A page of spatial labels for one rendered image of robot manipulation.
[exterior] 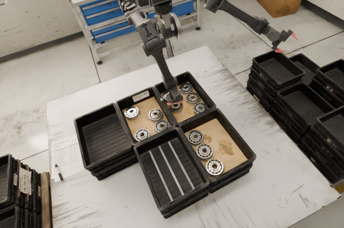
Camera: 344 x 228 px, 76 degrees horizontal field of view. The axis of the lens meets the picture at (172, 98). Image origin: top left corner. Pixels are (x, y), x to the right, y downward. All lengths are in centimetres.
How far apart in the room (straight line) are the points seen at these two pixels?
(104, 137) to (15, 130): 185
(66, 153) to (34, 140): 127
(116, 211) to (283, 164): 107
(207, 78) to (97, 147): 107
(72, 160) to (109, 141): 33
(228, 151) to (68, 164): 111
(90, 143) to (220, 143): 87
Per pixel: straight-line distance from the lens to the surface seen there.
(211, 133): 148
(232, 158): 141
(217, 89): 187
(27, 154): 298
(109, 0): 308
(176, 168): 138
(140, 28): 105
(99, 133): 163
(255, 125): 171
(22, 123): 331
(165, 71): 123
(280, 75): 239
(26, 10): 406
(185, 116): 155
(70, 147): 183
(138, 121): 159
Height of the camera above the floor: 211
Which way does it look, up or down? 51 degrees down
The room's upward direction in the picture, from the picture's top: 9 degrees counter-clockwise
